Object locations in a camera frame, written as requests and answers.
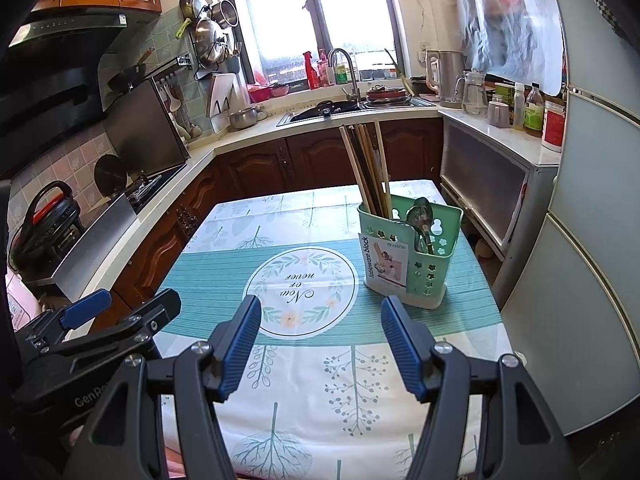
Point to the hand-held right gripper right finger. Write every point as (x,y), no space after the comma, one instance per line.
(402,355)

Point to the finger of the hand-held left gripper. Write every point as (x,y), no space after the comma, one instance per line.
(155,312)
(87,307)

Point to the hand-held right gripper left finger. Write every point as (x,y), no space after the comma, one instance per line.
(240,350)

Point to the green plastic utensil holder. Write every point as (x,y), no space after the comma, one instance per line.
(430,280)

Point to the large steel spoon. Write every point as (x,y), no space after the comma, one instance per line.
(424,207)

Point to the bunch of chopsticks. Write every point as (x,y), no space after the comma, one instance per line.
(372,185)

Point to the steel splash panel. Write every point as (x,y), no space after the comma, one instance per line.
(90,245)

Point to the pink plastic bag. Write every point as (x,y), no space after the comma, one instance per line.
(20,305)

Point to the leaf print tablecloth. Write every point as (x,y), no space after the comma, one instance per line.
(310,400)

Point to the black red cooker appliance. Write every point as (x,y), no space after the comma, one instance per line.
(45,230)

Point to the gas stove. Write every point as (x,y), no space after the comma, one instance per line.
(145,185)

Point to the black round lid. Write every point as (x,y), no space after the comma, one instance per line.
(110,174)

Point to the dark wooden base cabinets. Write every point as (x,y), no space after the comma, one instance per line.
(260,165)

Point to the black stove screen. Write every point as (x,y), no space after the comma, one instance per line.
(142,130)

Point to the white cabinet frosted door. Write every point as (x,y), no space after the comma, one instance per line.
(480,180)

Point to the grey refrigerator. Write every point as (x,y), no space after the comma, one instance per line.
(590,260)

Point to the white ladle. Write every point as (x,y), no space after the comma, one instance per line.
(174,102)

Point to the steel bowl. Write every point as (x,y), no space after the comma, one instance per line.
(243,118)

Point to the black range hood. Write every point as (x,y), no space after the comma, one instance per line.
(50,90)

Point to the white cutting board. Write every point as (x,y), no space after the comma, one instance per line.
(222,92)

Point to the black frying pan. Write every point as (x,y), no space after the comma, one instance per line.
(125,77)

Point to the red bowl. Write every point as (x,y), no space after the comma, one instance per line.
(260,93)
(280,90)

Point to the steel kitchen sink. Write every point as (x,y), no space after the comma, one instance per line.
(310,112)

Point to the grey mug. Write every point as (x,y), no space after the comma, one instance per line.
(498,115)

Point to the stack of pans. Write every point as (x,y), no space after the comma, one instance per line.
(386,96)

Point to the blue knife holder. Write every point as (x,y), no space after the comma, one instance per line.
(234,62)

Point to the glass pitcher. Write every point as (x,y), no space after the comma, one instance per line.
(472,95)

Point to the red label canister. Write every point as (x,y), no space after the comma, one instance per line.
(554,127)

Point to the white bottle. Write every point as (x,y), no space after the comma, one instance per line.
(519,107)

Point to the green label bottle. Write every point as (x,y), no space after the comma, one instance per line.
(534,112)

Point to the steel faucet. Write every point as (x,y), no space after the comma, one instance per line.
(355,82)

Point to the hanging steel wok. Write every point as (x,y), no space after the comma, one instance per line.
(210,40)

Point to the steel electric kettle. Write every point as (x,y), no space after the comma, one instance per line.
(447,80)

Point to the green jar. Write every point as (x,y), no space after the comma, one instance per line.
(503,94)

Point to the red spray bottle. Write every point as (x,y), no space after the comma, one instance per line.
(311,72)

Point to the pink bottle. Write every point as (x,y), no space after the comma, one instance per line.
(325,72)

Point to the hanging steel pot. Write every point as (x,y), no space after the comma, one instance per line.
(225,12)

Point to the hanging steel lid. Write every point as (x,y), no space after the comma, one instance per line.
(192,6)

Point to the kitchen window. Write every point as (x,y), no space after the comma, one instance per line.
(280,20)

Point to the clear plastic sheet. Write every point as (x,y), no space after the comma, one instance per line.
(515,25)

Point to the wall hook rail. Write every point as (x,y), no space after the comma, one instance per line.
(172,64)

